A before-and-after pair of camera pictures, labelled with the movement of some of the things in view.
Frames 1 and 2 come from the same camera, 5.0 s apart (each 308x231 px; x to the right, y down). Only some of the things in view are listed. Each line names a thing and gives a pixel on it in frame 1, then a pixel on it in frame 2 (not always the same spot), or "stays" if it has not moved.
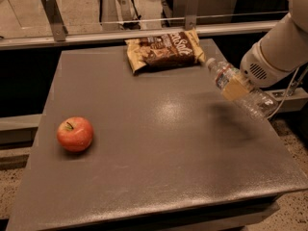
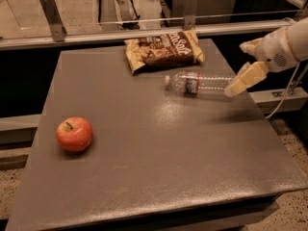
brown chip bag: [169, 50] stays
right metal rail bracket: [192, 3] stays
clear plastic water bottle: [256, 103] to [198, 82]
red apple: [74, 134] stays
